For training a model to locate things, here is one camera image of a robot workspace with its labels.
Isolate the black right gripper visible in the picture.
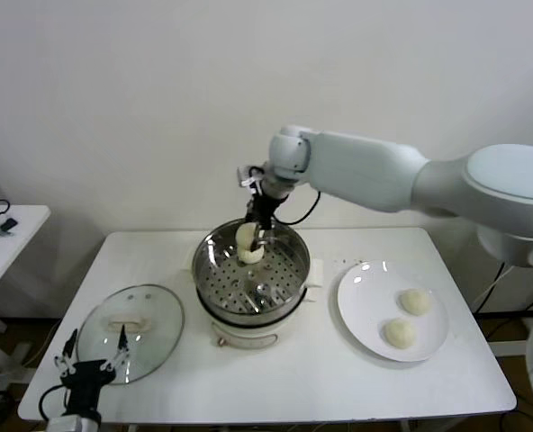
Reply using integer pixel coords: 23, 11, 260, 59
247, 193, 280, 254

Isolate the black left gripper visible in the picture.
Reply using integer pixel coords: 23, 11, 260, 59
53, 323, 131, 414

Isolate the round glass pot lid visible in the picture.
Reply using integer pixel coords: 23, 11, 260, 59
76, 283, 185, 386

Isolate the stainless steel steamer basket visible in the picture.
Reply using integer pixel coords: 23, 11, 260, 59
183, 217, 325, 326

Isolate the white round plate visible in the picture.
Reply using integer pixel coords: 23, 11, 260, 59
337, 260, 451, 364

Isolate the white side table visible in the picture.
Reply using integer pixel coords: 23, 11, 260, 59
0, 205, 51, 374

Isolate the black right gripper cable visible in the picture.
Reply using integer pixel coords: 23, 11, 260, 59
269, 187, 322, 226

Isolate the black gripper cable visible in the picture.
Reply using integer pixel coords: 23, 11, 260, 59
39, 383, 70, 423
269, 187, 322, 226

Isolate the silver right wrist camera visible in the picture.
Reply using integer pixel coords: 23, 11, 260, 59
236, 165, 267, 189

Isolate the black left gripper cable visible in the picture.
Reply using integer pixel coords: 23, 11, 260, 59
39, 383, 70, 423

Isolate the black power cable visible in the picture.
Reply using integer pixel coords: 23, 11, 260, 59
472, 263, 507, 312

